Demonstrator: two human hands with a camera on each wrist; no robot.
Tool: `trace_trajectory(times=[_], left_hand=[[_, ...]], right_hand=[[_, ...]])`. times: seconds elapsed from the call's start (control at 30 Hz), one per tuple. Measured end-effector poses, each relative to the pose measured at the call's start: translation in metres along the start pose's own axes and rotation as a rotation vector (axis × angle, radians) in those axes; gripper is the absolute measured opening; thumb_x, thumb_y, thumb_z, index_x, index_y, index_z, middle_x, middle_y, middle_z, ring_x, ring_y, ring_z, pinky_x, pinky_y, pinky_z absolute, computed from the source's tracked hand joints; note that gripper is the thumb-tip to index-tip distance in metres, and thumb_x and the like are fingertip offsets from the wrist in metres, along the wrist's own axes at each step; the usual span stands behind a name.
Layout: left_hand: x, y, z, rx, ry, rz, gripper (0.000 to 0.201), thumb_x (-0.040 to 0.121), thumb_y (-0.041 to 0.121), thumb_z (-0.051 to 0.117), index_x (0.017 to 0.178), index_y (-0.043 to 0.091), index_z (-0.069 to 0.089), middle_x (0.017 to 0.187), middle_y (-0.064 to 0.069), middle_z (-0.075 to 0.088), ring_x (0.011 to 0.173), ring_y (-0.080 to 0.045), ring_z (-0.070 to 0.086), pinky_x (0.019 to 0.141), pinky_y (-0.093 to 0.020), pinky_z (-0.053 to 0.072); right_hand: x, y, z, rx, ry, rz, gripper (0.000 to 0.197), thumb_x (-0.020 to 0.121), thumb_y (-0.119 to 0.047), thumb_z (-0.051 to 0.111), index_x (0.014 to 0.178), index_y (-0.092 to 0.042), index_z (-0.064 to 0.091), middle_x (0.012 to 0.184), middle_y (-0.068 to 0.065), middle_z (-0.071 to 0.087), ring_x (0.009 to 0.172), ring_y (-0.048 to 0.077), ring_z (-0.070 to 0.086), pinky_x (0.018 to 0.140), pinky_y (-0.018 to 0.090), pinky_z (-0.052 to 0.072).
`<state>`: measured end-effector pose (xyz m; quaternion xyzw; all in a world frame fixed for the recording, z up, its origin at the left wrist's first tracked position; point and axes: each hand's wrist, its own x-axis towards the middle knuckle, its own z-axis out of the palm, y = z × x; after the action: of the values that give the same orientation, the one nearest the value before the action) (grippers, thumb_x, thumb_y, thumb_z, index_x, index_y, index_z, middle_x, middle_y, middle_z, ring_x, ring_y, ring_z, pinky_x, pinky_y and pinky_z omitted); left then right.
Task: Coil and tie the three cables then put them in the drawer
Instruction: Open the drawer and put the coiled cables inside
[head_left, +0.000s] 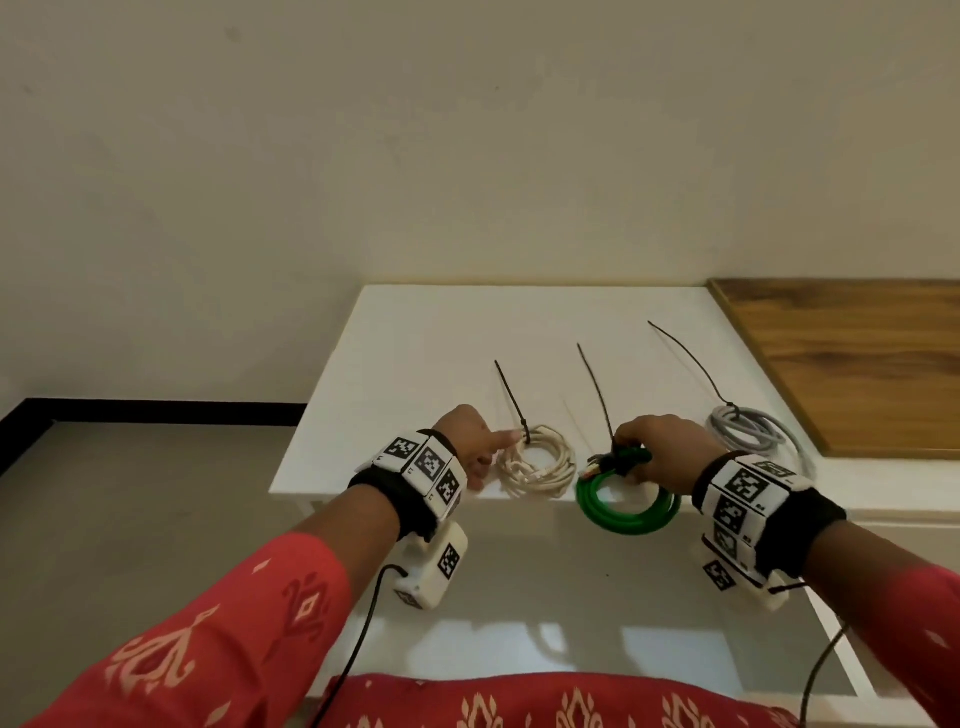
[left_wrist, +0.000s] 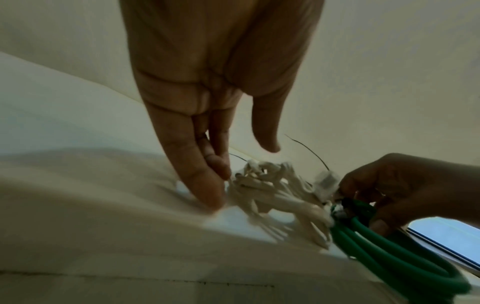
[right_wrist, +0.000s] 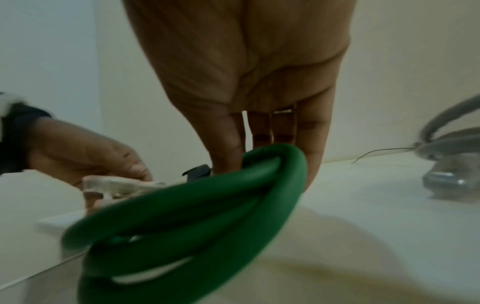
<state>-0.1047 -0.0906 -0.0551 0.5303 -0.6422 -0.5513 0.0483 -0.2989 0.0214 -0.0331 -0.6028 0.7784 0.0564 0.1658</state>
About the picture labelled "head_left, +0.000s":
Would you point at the person's right hand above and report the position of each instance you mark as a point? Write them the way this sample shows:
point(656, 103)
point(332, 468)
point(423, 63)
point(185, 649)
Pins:
point(675, 457)

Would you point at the person's left hand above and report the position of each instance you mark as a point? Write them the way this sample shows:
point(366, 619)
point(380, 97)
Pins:
point(472, 442)

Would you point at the white drawer with glossy base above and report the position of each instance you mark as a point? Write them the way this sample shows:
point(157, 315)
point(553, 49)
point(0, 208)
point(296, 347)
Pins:
point(562, 600)

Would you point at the person's left forearm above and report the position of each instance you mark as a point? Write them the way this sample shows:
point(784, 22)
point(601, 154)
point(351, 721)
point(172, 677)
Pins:
point(225, 622)

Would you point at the person's right forearm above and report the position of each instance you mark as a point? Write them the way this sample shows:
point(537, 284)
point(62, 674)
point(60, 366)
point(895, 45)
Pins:
point(900, 600)

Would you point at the black wristband with marker tags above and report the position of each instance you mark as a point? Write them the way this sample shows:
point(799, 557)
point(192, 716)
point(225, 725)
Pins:
point(420, 465)
point(750, 495)

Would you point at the white low table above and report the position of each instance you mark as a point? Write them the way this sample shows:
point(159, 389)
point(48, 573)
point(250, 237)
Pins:
point(420, 337)

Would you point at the white marker cube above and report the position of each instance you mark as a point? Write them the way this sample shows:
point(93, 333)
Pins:
point(739, 581)

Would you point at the wooden board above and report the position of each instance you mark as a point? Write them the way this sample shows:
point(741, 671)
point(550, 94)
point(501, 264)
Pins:
point(862, 360)

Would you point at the black baseboard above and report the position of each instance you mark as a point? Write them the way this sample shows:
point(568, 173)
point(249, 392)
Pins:
point(150, 412)

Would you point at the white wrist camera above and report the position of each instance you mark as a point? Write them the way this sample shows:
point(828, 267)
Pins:
point(435, 562)

